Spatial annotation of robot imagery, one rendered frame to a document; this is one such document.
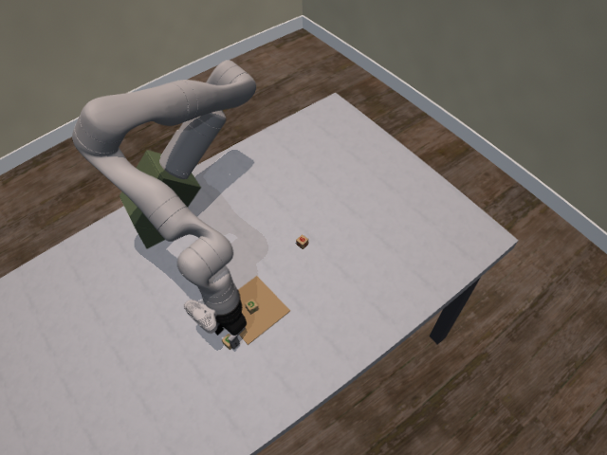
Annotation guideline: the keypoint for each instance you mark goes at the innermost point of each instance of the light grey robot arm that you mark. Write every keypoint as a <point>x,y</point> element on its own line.
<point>105,121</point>

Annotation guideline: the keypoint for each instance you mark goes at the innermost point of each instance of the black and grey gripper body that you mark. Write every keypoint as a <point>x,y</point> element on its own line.
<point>228,313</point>

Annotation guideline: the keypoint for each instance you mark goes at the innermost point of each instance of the tan square mat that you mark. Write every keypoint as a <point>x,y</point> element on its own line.
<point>271,309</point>

